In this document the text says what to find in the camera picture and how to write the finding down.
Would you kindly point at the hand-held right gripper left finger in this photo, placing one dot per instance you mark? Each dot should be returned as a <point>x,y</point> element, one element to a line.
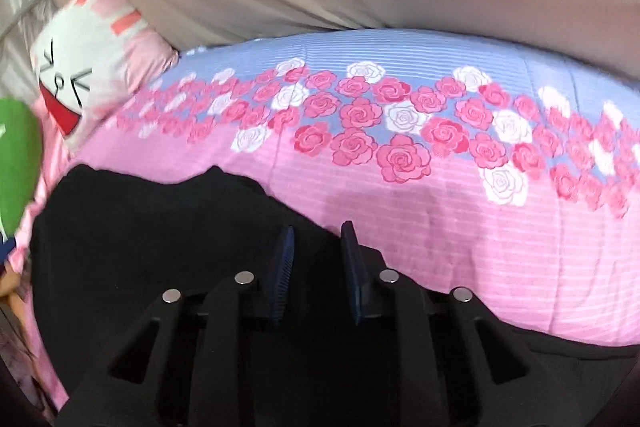
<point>280,272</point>

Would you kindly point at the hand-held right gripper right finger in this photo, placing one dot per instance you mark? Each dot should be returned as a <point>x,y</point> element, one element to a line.
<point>350,272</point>

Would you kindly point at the black pants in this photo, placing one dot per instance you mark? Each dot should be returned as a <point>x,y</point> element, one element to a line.
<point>150,217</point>

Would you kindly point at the pink floral blanket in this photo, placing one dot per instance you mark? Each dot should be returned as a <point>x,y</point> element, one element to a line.
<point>450,257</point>

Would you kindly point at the rabbit print pillow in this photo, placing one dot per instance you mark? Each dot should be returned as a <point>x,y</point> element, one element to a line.
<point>75,47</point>

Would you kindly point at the white curtain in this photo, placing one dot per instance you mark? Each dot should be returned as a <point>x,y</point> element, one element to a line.
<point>22,17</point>

